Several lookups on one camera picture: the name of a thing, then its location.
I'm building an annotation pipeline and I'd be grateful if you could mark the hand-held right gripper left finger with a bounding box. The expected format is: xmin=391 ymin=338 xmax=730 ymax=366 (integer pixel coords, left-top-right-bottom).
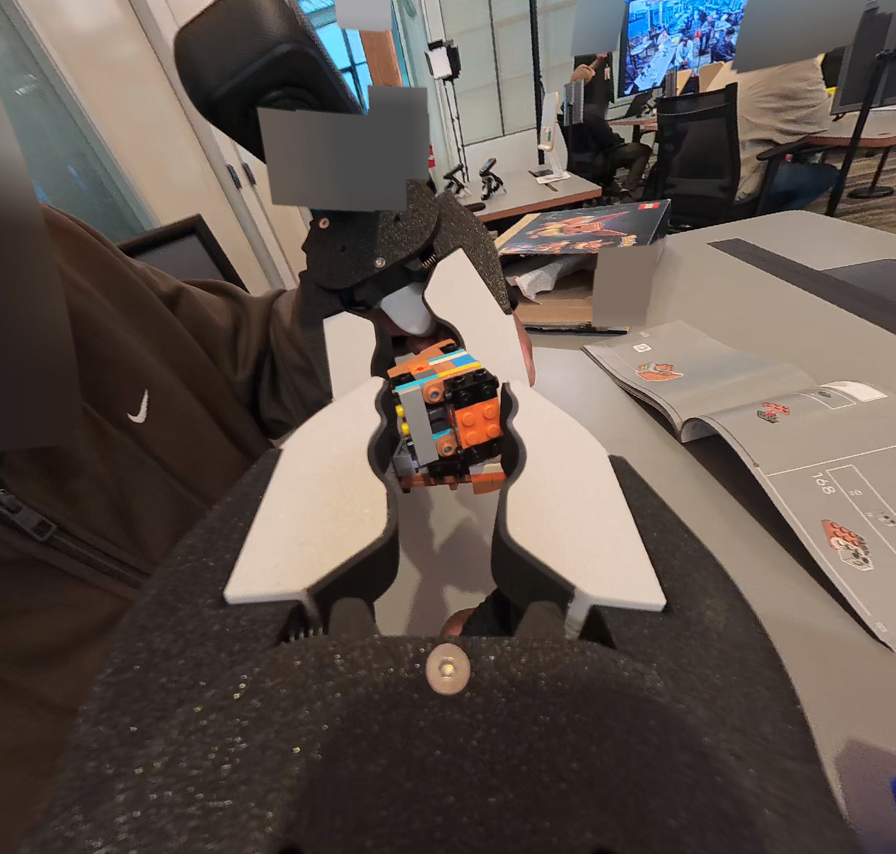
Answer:
xmin=223 ymin=376 xmax=401 ymax=631

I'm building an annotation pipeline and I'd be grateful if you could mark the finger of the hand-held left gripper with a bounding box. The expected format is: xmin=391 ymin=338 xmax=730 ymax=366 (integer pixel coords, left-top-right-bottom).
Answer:
xmin=324 ymin=310 xmax=390 ymax=407
xmin=422 ymin=247 xmax=534 ymax=386

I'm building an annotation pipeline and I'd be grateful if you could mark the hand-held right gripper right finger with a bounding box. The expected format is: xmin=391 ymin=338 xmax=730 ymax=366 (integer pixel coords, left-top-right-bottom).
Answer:
xmin=491 ymin=382 xmax=667 ymax=641

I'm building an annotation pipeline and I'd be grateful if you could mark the colourful toy brick build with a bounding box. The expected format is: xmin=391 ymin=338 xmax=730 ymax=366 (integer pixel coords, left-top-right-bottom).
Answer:
xmin=387 ymin=338 xmax=510 ymax=496

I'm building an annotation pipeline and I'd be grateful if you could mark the person's left forearm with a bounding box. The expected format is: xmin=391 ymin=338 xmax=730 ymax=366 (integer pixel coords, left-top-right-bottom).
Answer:
xmin=248 ymin=284 xmax=337 ymax=442

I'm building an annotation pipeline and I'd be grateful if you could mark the grey background desk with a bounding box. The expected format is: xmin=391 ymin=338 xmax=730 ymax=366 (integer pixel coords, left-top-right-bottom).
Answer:
xmin=458 ymin=168 xmax=604 ymax=224

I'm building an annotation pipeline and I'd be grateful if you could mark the dark desk mat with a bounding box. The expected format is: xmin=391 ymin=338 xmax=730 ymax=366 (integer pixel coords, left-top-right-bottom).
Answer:
xmin=707 ymin=237 xmax=896 ymax=330

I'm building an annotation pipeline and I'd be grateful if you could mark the person's left hand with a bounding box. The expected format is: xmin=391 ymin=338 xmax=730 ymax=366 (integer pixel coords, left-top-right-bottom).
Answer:
xmin=514 ymin=312 xmax=538 ymax=388

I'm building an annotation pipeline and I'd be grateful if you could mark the printed toy box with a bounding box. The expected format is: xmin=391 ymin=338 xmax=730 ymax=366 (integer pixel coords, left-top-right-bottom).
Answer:
xmin=493 ymin=200 xmax=673 ymax=258

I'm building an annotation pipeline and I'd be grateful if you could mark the dark computer monitor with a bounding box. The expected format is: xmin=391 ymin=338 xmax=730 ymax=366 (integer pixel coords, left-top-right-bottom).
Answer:
xmin=115 ymin=214 xmax=251 ymax=294

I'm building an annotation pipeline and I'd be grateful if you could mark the grey instruction booklet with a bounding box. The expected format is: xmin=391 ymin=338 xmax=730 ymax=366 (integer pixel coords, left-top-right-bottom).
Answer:
xmin=581 ymin=320 xmax=896 ymax=653

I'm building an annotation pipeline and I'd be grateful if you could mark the person's brown jacket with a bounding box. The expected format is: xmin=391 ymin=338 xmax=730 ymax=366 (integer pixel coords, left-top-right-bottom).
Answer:
xmin=0 ymin=203 xmax=330 ymax=854

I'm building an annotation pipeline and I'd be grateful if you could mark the beige cabinet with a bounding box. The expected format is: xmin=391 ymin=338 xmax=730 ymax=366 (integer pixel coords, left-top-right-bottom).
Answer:
xmin=0 ymin=0 xmax=302 ymax=288

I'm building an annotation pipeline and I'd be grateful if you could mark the black office chair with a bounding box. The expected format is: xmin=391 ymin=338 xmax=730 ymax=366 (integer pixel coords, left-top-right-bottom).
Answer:
xmin=644 ymin=84 xmax=744 ymax=229

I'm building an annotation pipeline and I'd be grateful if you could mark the black floor lamp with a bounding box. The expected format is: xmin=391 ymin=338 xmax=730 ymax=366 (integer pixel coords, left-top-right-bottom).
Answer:
xmin=521 ymin=0 xmax=543 ymax=124

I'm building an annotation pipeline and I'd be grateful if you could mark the television screen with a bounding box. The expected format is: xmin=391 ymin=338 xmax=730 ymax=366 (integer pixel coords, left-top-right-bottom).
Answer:
xmin=616 ymin=0 xmax=764 ymax=99

